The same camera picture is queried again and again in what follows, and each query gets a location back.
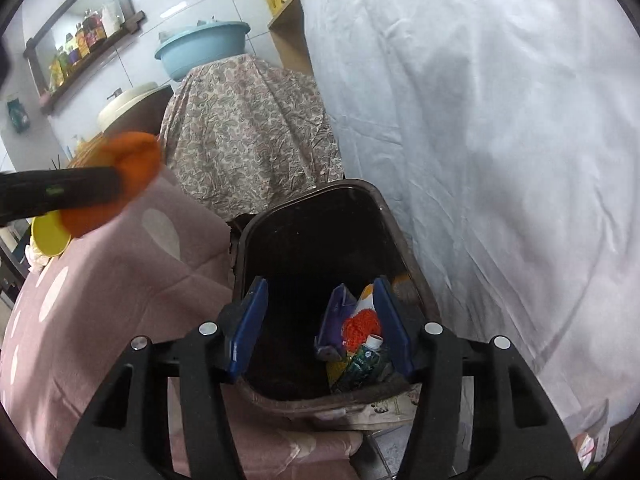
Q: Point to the yellow can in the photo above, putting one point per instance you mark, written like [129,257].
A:
[47,235]

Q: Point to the green drink carton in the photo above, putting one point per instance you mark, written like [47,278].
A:
[360,367]

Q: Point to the green wall-hung packet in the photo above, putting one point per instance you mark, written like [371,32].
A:
[17,115]

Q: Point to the wooden framed mirror shelf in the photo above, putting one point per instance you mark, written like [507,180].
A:
[132,22]

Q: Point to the yellow foam fruit net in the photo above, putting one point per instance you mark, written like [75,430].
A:
[334,372]

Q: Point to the wooden side cabinet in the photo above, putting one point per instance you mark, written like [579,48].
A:
[292,40]

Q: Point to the pink polka-dot tablecloth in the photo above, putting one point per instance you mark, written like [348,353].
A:
[125,285]

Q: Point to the dark soy sauce bottle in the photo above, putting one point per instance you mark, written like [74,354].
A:
[97,30]

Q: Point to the white tissue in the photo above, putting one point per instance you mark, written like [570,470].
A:
[40,260]

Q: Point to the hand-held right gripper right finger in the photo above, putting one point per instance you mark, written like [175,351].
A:
[392,325]

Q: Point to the white cloth cover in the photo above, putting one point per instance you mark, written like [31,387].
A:
[475,135]

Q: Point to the red foam fruit net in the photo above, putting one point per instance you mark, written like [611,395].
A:
[357,332]

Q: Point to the blue plastic basin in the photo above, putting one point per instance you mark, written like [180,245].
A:
[200,55]

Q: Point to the paisley cloth cover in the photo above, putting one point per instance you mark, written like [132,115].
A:
[240,130]

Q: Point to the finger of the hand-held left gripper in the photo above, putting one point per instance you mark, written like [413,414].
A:
[60,185]

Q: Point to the yellow green seasoning packet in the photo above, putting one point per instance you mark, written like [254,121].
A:
[59,67]

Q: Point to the amber oil bottle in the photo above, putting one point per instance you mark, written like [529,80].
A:
[82,40]

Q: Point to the orange white drink bottle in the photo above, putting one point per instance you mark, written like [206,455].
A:
[365,300]

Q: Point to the printed paper sheet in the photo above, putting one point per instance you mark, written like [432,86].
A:
[390,410]

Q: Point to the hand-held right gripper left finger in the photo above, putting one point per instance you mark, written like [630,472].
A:
[250,325]

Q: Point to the purple tissue packet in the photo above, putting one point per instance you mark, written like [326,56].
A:
[332,320]

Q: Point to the brown trash bin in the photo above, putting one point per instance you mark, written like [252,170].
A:
[310,240]

